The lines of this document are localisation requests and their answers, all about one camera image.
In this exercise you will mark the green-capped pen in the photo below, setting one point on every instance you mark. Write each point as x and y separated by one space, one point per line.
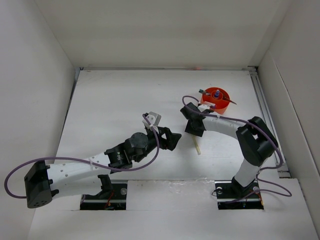
204 92

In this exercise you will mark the aluminium side rail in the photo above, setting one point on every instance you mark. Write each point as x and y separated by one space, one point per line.
283 171

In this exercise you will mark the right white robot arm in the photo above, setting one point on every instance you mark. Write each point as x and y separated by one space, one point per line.
256 141

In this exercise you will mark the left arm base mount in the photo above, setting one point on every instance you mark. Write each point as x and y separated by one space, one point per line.
112 196

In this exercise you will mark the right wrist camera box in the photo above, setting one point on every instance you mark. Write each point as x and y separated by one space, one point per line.
203 107

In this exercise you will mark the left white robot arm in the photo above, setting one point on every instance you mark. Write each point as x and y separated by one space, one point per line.
91 176

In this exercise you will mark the small blue-capped glue bottle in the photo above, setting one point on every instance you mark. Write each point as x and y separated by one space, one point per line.
217 94

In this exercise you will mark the purple-capped white marker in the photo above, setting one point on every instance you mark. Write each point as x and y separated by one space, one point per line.
212 107

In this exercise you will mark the yellow highlighter pen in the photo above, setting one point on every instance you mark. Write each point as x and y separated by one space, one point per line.
197 147

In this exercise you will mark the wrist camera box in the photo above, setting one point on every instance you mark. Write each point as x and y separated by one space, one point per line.
151 120
203 107

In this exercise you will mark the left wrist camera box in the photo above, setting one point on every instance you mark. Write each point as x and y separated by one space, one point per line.
151 120

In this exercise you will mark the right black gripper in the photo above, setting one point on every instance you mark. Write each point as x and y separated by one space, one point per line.
189 129

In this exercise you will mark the orange round organizer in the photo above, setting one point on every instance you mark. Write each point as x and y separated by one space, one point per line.
220 104

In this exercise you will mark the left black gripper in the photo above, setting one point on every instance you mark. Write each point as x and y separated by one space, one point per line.
170 138

